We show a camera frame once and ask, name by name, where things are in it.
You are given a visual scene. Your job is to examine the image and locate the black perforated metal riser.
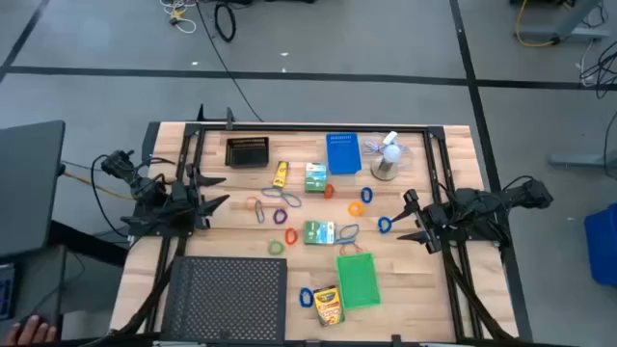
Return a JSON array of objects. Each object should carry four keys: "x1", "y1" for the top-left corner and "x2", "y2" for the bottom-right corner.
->
[{"x1": 160, "y1": 255, "x2": 289, "y2": 344}]

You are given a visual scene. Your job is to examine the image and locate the computer keyboard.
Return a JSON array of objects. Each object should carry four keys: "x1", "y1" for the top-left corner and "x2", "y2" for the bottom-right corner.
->
[{"x1": 0, "y1": 262, "x2": 18, "y2": 322}]

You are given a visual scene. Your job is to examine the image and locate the black aluminium table frame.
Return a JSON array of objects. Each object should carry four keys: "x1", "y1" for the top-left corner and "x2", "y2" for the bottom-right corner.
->
[{"x1": 144, "y1": 120, "x2": 534, "y2": 344}]

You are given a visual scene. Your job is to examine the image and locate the small yellow crayon box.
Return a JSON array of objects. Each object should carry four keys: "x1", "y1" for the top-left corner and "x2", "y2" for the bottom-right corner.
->
[{"x1": 272, "y1": 161, "x2": 290, "y2": 189}]

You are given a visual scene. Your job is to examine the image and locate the white cable bundle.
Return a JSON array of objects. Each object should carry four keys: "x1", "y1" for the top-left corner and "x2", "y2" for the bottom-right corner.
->
[{"x1": 158, "y1": 0, "x2": 198, "y2": 35}]

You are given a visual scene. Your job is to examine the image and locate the green plastic basket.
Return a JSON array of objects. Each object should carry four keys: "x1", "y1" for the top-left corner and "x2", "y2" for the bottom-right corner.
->
[{"x1": 335, "y1": 252, "x2": 382, "y2": 310}]

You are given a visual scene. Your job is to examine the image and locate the grey desk foot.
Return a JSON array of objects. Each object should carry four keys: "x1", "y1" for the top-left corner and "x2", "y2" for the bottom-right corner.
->
[{"x1": 550, "y1": 147, "x2": 617, "y2": 171}]

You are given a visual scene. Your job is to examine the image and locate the grey desk base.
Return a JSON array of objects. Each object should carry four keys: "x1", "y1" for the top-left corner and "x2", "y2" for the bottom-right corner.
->
[{"x1": 510, "y1": 0, "x2": 611, "y2": 43}]

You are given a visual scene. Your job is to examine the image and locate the tangled black cables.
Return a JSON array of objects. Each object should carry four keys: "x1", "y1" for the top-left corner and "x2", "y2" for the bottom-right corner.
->
[{"x1": 577, "y1": 38, "x2": 617, "y2": 100}]

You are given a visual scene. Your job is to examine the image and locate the coiled black floor cable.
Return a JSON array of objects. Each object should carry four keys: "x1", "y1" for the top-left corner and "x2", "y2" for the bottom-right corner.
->
[{"x1": 213, "y1": 1, "x2": 238, "y2": 43}]

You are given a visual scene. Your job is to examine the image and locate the black power box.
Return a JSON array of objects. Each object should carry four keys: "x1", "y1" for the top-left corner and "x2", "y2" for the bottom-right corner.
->
[{"x1": 141, "y1": 120, "x2": 162, "y2": 168}]

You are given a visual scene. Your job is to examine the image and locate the green crayon box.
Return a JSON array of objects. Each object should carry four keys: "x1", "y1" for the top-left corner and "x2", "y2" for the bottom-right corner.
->
[
  {"x1": 303, "y1": 220, "x2": 336, "y2": 246},
  {"x1": 304, "y1": 162, "x2": 328, "y2": 194}
]

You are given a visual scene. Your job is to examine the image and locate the large yellow crayon box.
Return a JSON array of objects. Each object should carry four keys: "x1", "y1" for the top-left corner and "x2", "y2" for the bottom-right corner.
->
[{"x1": 312, "y1": 284, "x2": 346, "y2": 328}]

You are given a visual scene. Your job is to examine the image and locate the long black floor cable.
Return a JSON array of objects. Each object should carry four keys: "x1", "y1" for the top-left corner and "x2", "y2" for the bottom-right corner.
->
[{"x1": 195, "y1": 0, "x2": 264, "y2": 123}]

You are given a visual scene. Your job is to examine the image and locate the yellow floor cable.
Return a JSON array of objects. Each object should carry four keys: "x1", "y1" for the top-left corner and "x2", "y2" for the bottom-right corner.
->
[{"x1": 514, "y1": 0, "x2": 561, "y2": 48}]

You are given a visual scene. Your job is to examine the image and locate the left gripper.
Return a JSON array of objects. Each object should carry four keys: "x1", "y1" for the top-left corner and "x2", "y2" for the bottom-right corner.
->
[{"x1": 166, "y1": 162, "x2": 231, "y2": 232}]

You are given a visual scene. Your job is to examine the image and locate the person's hand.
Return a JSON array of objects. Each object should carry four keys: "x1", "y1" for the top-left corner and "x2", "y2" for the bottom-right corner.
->
[{"x1": 2, "y1": 314, "x2": 58, "y2": 346}]

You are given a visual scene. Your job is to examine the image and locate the dark grey desk top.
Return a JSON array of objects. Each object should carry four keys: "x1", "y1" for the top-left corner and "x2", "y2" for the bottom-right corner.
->
[{"x1": 0, "y1": 120, "x2": 67, "y2": 259}]

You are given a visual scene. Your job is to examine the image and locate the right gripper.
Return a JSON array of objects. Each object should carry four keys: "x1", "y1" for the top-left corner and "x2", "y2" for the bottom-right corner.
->
[{"x1": 390, "y1": 188, "x2": 455, "y2": 256}]

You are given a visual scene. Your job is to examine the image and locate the tan cable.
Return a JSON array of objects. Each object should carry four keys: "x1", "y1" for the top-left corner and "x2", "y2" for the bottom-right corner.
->
[{"x1": 61, "y1": 169, "x2": 136, "y2": 201}]

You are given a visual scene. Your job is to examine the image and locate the black cable bundle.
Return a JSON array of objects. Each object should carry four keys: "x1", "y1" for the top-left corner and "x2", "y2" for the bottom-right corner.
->
[
  {"x1": 79, "y1": 235, "x2": 187, "y2": 347},
  {"x1": 441, "y1": 243, "x2": 517, "y2": 344}
]

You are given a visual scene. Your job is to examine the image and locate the black mesh basket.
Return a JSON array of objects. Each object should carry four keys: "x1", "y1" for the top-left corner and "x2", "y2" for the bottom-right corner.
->
[{"x1": 225, "y1": 136, "x2": 271, "y2": 170}]

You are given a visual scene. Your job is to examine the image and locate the blue storage bin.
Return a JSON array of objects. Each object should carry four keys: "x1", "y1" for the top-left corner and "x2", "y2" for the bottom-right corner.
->
[{"x1": 583, "y1": 201, "x2": 617, "y2": 288}]

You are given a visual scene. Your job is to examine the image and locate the long blue rubber band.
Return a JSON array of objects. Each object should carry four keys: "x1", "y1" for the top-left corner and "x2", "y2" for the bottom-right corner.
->
[{"x1": 260, "y1": 186, "x2": 304, "y2": 209}]

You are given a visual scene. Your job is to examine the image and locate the blue plastic basket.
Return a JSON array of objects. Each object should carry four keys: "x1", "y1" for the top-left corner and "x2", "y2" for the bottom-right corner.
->
[{"x1": 325, "y1": 132, "x2": 363, "y2": 175}]

